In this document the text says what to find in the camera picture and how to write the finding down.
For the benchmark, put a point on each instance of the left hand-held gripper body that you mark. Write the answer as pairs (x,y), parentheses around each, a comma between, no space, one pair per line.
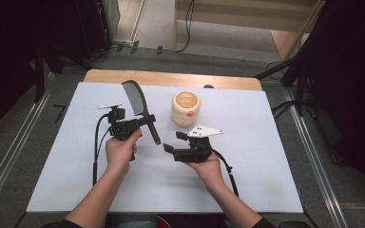
(123,126)

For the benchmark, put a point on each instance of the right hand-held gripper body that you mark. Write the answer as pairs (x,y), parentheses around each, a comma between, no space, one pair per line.
(195,153)

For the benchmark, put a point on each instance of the black comb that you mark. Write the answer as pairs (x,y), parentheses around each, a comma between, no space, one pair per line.
(136,96)

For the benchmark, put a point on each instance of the person's right hand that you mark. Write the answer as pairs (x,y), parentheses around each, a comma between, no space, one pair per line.
(210,171)

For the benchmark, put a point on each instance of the person's left hand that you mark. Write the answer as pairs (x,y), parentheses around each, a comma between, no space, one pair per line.
(119,155)

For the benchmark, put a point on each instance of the cream ribbed cup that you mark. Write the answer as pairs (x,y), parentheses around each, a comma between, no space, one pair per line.
(183,115)

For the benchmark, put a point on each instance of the wooden table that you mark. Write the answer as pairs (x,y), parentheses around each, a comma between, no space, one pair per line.
(107,76)

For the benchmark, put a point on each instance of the small dark round object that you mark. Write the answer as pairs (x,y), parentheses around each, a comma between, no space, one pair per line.
(208,86)

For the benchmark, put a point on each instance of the white board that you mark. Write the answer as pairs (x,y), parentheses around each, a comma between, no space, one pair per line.
(259,164)

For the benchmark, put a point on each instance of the person's dark clothing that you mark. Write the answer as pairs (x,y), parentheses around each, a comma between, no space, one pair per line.
(187,221)

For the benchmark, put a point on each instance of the black metal stand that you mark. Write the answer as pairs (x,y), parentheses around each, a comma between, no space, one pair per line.
(39,76)

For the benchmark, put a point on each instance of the black cabinet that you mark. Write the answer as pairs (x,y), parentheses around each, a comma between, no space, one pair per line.
(92,28)

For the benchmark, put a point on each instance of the black tripod stand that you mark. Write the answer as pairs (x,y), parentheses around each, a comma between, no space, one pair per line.
(299,82)

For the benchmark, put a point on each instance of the light wooden shelf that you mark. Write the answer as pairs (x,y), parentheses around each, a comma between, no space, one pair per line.
(250,14)

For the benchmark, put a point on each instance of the metal floor rail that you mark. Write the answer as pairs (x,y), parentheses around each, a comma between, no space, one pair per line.
(19,136)
(316,158)

